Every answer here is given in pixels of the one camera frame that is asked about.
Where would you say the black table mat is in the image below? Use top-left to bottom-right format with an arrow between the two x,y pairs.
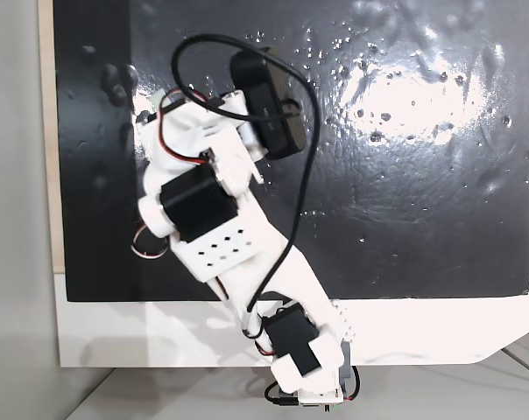
52,0 -> 529,303

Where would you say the black oval camera box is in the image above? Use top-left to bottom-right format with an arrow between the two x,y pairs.
228,46 -> 308,161

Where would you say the black camera cable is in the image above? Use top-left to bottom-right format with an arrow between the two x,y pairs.
171,33 -> 321,314

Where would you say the black base power cable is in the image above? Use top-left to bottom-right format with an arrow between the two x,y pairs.
264,365 -> 362,410

